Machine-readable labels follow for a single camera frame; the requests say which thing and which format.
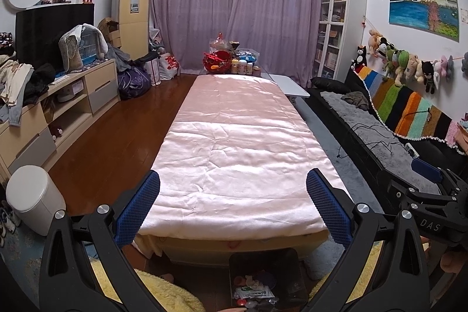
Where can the beige low table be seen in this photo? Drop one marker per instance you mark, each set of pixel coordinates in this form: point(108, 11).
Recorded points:
point(204, 250)

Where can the white folding table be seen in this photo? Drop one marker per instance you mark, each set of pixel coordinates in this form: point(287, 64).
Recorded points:
point(292, 87)

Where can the black sofa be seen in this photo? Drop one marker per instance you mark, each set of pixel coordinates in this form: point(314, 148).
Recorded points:
point(369, 158)

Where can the white sneaker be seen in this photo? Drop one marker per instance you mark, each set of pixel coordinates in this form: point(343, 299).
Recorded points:
point(9, 224)

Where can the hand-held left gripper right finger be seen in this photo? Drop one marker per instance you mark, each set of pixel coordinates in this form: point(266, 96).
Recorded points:
point(327, 206)

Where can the dark cloth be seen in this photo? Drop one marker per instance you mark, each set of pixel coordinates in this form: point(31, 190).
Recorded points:
point(356, 100)

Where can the row of plush toys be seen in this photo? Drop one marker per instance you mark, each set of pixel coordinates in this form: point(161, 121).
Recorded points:
point(402, 63)

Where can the cardboard box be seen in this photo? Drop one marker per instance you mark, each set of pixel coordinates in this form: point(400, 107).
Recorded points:
point(109, 28)

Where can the white printed packet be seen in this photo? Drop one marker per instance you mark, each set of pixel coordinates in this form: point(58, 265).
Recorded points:
point(252, 293)

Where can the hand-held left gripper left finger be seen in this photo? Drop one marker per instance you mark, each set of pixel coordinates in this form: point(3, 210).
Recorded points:
point(140, 206)

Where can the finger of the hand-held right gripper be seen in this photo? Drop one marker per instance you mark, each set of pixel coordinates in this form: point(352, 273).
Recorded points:
point(402, 193)
point(426, 169)

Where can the beige garment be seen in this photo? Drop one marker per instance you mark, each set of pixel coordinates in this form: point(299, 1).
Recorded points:
point(14, 78)

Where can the blue pet cage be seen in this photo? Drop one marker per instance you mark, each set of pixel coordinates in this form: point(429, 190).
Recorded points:
point(87, 49)

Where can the blue patterned rug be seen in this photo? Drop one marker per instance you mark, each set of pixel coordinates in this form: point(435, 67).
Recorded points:
point(22, 261)

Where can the purple bag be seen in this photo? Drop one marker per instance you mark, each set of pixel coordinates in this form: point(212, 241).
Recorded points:
point(133, 83)

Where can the black television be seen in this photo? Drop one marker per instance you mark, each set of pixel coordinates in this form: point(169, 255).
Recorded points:
point(40, 34)

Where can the clear plastic box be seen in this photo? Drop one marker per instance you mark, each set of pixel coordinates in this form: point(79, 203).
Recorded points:
point(248, 55)

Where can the black garment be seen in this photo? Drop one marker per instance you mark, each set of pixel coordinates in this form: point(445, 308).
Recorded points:
point(40, 78)

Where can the white power strip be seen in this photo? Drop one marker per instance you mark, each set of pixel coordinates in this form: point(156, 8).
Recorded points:
point(412, 151)

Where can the purple curtain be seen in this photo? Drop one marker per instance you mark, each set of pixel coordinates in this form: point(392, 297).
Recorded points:
point(237, 5)

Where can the white red shopping bag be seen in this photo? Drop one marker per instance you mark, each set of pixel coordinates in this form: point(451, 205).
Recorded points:
point(169, 67)

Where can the person's right hand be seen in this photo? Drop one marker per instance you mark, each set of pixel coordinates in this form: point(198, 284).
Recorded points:
point(453, 262)

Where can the dark brown trash bin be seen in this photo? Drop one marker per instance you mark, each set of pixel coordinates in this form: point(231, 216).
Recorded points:
point(292, 268)

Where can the white glass door bookcase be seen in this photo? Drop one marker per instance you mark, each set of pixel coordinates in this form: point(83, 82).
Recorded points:
point(360, 23)

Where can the beige standing air conditioner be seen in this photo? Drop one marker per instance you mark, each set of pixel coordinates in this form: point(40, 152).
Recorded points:
point(133, 23)

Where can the blue jeans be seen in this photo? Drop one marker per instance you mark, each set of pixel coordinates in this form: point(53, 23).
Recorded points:
point(9, 114)

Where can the grey fuzzy sofa cover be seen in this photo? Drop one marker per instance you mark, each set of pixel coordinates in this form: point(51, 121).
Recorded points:
point(365, 122)

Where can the black pillow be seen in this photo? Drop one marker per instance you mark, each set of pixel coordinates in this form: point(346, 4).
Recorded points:
point(329, 84)

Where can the grey towel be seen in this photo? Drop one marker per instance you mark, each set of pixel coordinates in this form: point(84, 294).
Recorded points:
point(69, 52)

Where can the red basket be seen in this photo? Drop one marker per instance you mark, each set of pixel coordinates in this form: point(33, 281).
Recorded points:
point(217, 63)

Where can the striped knitted blanket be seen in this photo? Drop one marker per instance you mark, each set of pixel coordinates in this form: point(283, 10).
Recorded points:
point(395, 100)

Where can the grey jacket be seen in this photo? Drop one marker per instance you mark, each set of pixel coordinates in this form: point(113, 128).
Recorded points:
point(119, 58)

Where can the blue plate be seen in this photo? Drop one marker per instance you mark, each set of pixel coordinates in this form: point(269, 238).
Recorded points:
point(268, 280)

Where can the landscape wall painting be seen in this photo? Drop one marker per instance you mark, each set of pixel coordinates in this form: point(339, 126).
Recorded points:
point(420, 12)

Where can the white round bin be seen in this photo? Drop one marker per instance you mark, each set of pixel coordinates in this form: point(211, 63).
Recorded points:
point(34, 198)

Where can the white plastic bag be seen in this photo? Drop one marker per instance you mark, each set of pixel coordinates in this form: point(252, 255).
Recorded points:
point(151, 72)

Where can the pink knitted cushion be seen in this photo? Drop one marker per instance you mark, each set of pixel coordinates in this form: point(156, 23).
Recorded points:
point(460, 136)

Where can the beige tv cabinet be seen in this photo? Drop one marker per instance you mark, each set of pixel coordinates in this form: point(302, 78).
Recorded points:
point(102, 92)

